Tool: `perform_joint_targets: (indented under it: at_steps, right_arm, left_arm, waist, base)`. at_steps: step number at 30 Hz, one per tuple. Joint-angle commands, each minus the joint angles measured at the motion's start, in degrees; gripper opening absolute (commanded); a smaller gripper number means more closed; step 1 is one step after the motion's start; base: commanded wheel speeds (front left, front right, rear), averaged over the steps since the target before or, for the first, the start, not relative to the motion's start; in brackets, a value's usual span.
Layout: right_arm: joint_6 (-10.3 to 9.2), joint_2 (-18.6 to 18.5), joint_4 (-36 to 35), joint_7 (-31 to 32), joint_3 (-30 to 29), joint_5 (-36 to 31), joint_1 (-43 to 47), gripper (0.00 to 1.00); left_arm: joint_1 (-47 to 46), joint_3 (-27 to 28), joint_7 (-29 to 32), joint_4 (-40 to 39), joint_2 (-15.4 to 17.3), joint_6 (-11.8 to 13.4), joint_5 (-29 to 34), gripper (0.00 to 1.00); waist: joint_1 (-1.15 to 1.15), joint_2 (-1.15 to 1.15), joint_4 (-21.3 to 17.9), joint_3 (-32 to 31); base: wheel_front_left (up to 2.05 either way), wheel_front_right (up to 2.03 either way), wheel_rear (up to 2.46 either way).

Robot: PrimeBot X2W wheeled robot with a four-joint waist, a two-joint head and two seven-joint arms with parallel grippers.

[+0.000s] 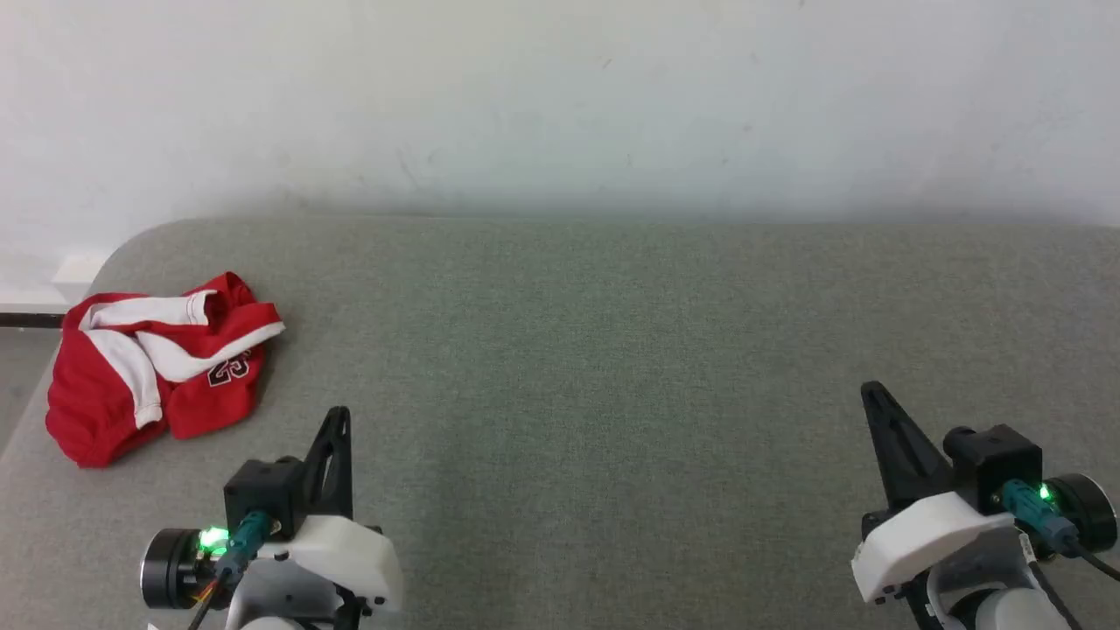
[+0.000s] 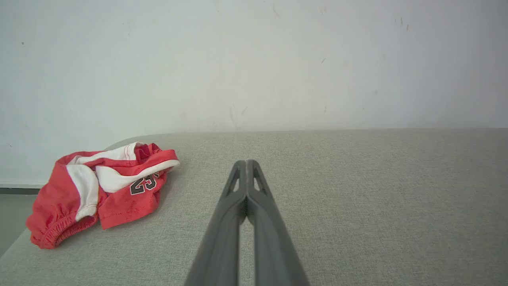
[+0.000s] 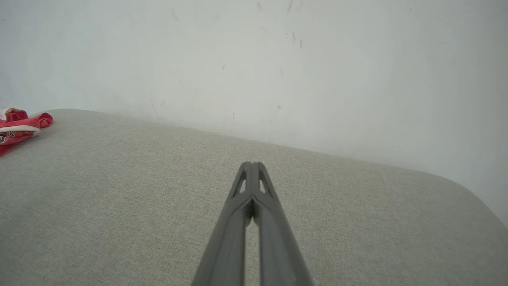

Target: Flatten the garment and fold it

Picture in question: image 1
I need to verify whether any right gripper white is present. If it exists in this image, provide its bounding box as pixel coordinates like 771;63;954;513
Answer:
850;381;1018;606

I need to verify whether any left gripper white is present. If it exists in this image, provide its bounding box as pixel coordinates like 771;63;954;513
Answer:
254;406;405;615

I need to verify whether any red and white sports garment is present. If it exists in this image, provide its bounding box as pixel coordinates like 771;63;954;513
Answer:
45;271;287;469

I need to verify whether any white baseboard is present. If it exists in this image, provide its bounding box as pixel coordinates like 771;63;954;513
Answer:
0;248;116;316

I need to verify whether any left teal connector cable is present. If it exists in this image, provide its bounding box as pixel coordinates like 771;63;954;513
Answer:
186;511;274;630

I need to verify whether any teal connector cable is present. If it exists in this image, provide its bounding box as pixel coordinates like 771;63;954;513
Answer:
1000;479;1120;584
186;511;274;630

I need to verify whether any right teal connector cable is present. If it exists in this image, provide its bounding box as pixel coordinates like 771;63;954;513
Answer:
1000;479;1120;584

